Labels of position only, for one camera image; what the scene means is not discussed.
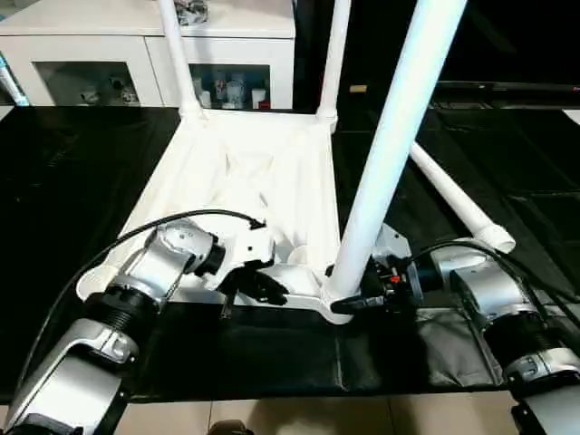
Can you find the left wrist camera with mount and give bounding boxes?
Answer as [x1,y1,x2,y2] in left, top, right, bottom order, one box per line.
[212,225,277,291]

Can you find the teal plastic tube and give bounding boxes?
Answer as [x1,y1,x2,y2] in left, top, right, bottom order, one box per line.
[0,53,30,106]

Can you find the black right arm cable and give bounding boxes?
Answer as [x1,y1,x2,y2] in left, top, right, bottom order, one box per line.
[403,237,580,329]

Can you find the black flat bar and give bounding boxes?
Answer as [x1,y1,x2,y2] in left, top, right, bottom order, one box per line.
[435,82,580,99]

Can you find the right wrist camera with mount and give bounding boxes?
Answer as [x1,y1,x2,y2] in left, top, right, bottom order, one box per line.
[373,224,414,269]

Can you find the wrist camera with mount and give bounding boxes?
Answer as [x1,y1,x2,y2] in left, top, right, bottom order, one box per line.
[373,224,414,269]
[212,225,277,291]

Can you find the black work mat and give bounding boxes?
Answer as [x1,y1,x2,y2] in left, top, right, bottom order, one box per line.
[0,101,580,404]

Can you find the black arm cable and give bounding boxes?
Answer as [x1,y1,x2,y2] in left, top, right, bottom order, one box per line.
[403,237,580,329]
[9,210,266,391]

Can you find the white plastic table top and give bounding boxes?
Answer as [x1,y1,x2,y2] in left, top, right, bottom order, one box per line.
[77,109,354,324]

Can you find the white plastic table leg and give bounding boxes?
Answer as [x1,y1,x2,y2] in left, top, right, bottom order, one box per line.
[315,0,353,130]
[324,0,469,305]
[159,0,206,121]
[408,140,517,255]

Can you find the white cabinet with glass doors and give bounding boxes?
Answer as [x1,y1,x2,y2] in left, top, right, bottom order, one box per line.
[0,0,296,111]

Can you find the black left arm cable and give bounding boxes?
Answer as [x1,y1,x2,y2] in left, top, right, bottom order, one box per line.
[9,210,266,391]

